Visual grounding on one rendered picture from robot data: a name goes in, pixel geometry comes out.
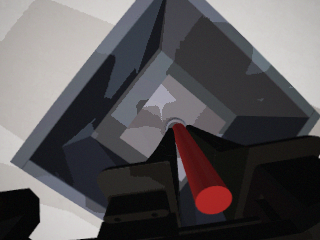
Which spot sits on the grey flat plate with hole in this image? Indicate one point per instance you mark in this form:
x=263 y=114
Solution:
x=170 y=103

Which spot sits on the red peg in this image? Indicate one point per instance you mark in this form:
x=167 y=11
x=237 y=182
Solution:
x=210 y=193

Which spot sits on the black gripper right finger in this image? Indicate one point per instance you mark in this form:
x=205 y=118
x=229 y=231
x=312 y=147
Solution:
x=235 y=163

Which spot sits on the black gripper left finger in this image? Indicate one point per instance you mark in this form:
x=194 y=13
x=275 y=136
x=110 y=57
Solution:
x=158 y=172

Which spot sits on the grey open box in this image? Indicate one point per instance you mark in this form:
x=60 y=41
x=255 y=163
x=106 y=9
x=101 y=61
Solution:
x=79 y=136

